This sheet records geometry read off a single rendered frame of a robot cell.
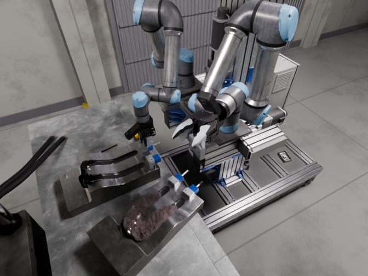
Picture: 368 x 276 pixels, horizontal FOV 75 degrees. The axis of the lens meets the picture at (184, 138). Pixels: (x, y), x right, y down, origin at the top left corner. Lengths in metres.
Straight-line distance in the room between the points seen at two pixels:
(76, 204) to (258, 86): 1.04
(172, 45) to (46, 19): 2.02
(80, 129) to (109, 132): 0.21
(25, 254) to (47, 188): 0.35
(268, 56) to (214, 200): 1.31
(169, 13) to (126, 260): 1.09
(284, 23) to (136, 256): 1.04
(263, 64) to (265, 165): 1.42
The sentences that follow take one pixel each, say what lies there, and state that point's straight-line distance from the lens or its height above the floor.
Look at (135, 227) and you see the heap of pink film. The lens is 1.18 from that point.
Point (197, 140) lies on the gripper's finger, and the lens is 0.68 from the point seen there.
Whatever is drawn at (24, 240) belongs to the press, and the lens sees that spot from 1.47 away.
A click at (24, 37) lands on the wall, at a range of 3.14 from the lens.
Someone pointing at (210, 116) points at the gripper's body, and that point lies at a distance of 0.75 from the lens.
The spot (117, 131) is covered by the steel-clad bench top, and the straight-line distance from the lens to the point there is 1.74.
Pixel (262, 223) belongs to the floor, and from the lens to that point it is 2.26.
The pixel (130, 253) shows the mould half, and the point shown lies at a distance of 1.12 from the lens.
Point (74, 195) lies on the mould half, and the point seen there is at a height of 0.86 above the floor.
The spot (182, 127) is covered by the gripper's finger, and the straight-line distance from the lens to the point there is 0.73.
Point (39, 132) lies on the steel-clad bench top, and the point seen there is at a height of 0.80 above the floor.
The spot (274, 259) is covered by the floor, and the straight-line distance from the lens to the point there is 2.16.
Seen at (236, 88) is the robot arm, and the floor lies 1.47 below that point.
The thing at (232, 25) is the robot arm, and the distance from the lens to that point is 1.03.
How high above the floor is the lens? 1.95
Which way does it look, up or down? 45 degrees down
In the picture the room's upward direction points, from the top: straight up
